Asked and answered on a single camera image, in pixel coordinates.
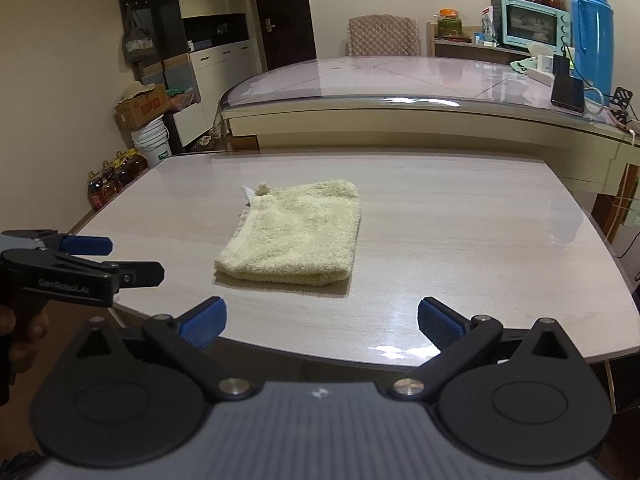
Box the black phone stand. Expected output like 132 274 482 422
610 85 634 112

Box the white box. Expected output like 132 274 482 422
527 54 556 86

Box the blue thermos jug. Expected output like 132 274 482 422
570 0 615 107

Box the quilted brown chair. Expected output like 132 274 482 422
347 15 420 58

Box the red and green plastic bag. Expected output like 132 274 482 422
166 87 195 112

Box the white cable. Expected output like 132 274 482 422
582 87 610 117

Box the white plastic bucket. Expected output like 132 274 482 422
130 118 174 169

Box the cardboard box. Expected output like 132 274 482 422
114 85 169 132

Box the cream and dark cabinet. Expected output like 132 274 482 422
114 0 262 152

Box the grey hanging bag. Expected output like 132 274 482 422
122 4 159 64

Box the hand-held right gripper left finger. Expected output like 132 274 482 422
75 296 256 403

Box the dark wooden door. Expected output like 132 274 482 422
249 0 318 74

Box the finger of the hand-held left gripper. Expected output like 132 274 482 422
0 230 114 257
65 260 165 286

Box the person's left hand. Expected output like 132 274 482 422
11 309 51 377

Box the dark oil bottle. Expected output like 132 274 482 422
114 152 135 187
87 172 109 212
127 148 149 177
101 160 122 200

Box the mint toaster oven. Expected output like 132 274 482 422
490 0 571 54

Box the black phone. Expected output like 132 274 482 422
551 75 586 114

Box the wooden side shelf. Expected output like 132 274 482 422
425 21 532 59

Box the beige glass-topped dining table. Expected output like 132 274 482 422
219 54 640 197

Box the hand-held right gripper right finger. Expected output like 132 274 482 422
387 297 576 403

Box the orange-lidded pickle jar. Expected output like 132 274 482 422
436 8 464 39

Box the pale yellow towel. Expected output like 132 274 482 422
215 178 362 287

